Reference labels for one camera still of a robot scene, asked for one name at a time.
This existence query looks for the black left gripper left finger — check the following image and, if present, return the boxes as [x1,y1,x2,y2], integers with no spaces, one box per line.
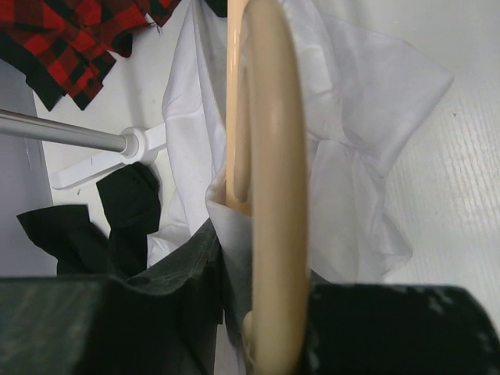
[1,221,223,374]

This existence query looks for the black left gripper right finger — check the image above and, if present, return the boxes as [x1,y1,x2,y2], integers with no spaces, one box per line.
[300,274,499,374]

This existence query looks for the metal clothes rack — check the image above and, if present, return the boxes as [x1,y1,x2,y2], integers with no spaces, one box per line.
[1,109,166,190]

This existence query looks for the red black plaid shirt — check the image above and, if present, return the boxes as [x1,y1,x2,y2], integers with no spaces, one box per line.
[0,0,231,112]

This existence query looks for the beige plastic hanger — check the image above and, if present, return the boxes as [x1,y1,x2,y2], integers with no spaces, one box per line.
[226,1,309,374]

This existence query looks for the white shirt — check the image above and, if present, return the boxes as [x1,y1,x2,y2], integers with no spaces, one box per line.
[148,1,452,374]

